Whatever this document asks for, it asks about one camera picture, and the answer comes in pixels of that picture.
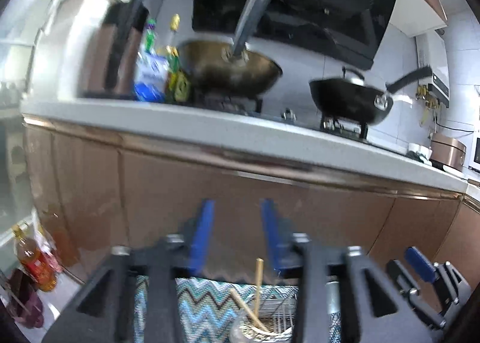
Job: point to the large cooking oil bottle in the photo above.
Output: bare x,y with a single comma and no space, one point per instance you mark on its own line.
35,260

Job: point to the green capped bottle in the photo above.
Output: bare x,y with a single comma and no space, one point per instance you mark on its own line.
150,35

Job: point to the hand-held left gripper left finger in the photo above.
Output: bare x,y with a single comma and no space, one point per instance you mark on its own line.
202,234

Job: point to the glass sliding door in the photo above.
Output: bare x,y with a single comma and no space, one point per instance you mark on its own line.
13,163

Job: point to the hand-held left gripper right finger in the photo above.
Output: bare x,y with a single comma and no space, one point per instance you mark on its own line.
272,234

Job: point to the blue and white salt bag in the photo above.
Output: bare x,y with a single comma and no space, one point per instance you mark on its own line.
152,78

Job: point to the zigzag patterned mat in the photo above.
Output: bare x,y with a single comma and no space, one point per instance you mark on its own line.
210,305

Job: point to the black wok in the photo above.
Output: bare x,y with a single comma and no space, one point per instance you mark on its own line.
345,101

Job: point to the purple bag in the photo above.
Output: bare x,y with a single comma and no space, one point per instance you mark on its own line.
24,300

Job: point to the white water heater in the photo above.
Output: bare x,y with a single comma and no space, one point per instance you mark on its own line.
433,62

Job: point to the black range hood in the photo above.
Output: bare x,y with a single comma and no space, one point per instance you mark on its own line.
300,2

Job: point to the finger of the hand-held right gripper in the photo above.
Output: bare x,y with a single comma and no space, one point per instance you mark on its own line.
420,262
399,275

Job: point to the white microwave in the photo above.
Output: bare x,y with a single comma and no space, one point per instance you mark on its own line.
476,153

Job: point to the yellow capped oil bottle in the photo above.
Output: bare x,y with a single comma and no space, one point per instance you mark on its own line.
178,73

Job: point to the pink rice cooker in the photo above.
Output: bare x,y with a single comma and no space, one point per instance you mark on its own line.
448,152

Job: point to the black gas stove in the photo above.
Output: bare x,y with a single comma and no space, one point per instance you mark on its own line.
285,116

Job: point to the clear glass jar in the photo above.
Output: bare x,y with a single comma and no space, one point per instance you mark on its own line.
258,333

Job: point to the steel wok lid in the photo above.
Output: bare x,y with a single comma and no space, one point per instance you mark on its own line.
354,77

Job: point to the white bowl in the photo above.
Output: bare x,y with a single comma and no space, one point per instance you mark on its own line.
418,150

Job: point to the brass water pipes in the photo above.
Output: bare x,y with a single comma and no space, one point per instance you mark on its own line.
427,103

